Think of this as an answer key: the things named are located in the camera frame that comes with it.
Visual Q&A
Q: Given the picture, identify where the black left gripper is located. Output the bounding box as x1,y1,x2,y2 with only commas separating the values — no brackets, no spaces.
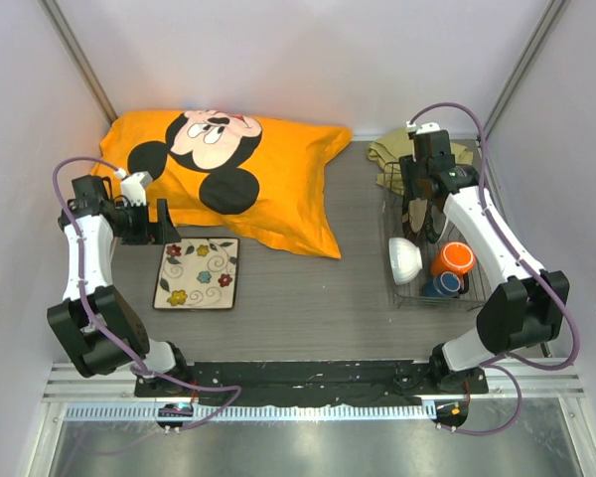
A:
114,199,181,245

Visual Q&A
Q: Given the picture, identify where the black striped-rim round plate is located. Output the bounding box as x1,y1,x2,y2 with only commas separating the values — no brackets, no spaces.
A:
400,163,432,243

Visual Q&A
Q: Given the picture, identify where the square floral ceramic plate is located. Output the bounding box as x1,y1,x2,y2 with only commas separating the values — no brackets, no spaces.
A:
153,237,239,311

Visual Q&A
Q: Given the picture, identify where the white green-rim round plate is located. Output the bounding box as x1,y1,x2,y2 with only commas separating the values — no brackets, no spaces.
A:
423,203,449,243

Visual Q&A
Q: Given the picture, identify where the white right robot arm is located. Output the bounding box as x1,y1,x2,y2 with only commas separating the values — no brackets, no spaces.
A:
399,123,569,393

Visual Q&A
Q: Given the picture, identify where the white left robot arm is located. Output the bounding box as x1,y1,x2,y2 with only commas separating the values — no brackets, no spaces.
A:
47,172,192,397

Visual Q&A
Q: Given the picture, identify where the olive green folded cloth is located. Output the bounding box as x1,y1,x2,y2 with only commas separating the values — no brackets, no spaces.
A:
367,127,476,190

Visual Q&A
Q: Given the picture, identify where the white ribbed bowl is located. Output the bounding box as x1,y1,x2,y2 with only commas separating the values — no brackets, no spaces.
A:
388,238,423,285

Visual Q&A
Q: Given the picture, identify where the orange Mickey Mouse pillow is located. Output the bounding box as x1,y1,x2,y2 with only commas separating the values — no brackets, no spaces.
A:
91,109,352,259

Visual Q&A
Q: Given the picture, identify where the orange mug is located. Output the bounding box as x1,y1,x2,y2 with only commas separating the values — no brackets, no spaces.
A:
431,241,476,277

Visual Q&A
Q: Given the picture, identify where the blue mug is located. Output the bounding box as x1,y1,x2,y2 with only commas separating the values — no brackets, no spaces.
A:
420,271,470,299

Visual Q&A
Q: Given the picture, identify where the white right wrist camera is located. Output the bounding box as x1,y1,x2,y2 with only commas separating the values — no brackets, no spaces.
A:
405,121,441,138

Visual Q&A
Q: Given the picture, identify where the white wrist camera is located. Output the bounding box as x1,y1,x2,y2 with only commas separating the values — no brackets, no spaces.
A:
405,121,441,138
114,168,153,207

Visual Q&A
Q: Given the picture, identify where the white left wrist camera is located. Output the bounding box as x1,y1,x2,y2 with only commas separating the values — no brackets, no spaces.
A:
114,168,153,207

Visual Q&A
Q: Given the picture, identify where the grey wire dish rack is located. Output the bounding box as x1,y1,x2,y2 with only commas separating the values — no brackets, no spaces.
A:
377,162,492,311

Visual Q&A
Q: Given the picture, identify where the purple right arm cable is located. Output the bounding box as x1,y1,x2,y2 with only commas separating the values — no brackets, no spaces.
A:
407,101,582,436

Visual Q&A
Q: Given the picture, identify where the white slotted cable duct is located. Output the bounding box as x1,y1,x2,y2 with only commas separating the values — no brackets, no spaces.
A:
65,400,436,422

